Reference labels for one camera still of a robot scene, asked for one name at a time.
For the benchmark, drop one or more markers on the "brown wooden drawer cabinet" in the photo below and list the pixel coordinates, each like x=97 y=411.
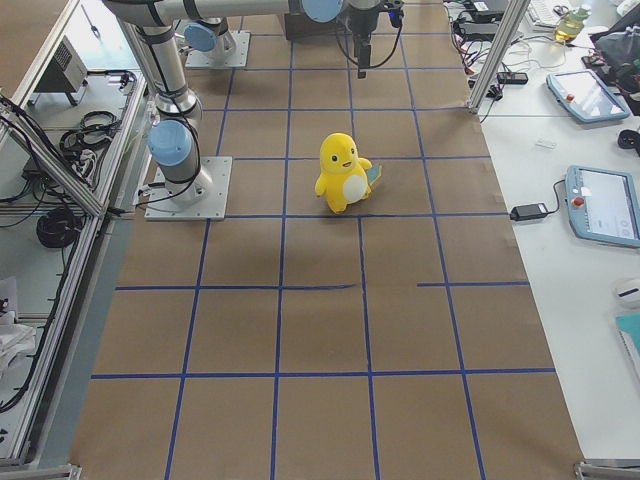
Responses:
x=299 y=26

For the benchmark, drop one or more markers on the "near teach pendant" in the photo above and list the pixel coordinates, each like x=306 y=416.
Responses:
x=602 y=206

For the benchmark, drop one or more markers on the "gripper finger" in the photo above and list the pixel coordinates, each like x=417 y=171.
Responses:
x=363 y=56

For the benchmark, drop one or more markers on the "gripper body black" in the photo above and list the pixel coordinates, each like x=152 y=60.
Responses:
x=360 y=26

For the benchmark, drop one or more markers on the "grey control box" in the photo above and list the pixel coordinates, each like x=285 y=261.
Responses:
x=66 y=73

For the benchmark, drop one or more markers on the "teach pendant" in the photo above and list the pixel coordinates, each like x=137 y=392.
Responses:
x=602 y=206
x=586 y=97

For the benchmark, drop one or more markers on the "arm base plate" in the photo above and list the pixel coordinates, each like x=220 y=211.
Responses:
x=198 y=61
x=206 y=198

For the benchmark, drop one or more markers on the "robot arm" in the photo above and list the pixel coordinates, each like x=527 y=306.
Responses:
x=211 y=36
x=174 y=141

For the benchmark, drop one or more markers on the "far teach pendant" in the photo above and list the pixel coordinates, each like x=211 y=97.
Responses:
x=586 y=97

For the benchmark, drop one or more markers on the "black power adapter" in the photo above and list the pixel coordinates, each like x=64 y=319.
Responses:
x=528 y=212

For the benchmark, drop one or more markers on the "yellow plush toy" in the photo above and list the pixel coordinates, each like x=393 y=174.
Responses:
x=345 y=178

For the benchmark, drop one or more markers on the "aluminium frame post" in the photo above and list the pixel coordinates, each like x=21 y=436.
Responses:
x=511 y=20

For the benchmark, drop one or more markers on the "yellow liquid bottle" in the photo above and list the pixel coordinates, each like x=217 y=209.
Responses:
x=571 y=24

